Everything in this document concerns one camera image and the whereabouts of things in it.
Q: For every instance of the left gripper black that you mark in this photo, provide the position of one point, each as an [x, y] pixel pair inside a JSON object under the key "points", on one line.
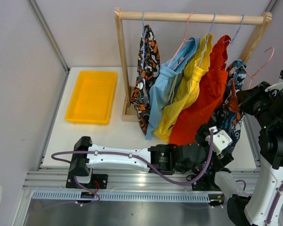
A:
{"points": [[217, 163]]}

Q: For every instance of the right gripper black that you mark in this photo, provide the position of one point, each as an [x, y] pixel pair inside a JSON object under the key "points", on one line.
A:
{"points": [[246, 96]]}

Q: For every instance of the pink wire hanger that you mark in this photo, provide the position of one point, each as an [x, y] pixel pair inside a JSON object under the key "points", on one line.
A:
{"points": [[184, 38], [252, 76]]}

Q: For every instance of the blue patterned print shorts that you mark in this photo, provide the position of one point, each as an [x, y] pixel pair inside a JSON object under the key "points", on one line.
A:
{"points": [[228, 116]]}

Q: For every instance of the orange red shorts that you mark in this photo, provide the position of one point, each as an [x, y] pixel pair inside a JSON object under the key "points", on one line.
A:
{"points": [[212, 88]]}

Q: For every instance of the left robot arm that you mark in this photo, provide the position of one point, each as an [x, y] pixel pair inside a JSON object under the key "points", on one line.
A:
{"points": [[167, 159]]}

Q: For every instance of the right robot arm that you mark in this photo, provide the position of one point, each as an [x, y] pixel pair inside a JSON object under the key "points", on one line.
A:
{"points": [[262, 208]]}

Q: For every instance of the light blue shorts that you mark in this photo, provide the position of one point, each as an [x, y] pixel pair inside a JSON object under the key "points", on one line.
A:
{"points": [[160, 91]]}

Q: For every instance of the yellow shorts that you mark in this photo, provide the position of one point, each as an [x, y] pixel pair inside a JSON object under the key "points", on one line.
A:
{"points": [[185, 89]]}

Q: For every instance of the black orange camouflage shorts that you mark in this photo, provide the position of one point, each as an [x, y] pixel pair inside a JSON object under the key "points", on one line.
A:
{"points": [[145, 79]]}

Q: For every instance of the wooden clothes rack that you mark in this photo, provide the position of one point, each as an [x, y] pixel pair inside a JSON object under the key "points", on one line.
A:
{"points": [[261, 23]]}

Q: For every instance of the yellow plastic tray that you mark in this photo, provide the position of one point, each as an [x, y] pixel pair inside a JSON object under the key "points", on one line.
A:
{"points": [[92, 98]]}

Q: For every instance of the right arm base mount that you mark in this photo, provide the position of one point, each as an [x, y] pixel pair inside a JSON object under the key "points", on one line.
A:
{"points": [[206, 183]]}

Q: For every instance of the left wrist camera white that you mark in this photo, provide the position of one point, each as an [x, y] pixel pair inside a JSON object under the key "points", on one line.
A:
{"points": [[221, 140]]}

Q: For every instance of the pink wire hanger on rack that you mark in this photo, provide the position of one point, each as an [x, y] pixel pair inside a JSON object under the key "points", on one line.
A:
{"points": [[184, 38]]}

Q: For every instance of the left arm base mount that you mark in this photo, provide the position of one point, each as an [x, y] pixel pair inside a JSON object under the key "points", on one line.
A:
{"points": [[93, 181]]}

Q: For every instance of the blue wire hanger far left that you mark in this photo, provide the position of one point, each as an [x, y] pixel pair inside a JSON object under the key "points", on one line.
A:
{"points": [[143, 39]]}

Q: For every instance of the slotted cable duct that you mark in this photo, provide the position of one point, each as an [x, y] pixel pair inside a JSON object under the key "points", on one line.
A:
{"points": [[122, 196]]}

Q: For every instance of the aluminium mounting rail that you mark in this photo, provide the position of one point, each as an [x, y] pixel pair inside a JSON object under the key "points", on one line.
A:
{"points": [[117, 179]]}

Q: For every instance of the aluminium frame post left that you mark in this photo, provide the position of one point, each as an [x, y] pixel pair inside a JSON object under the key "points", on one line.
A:
{"points": [[48, 33]]}

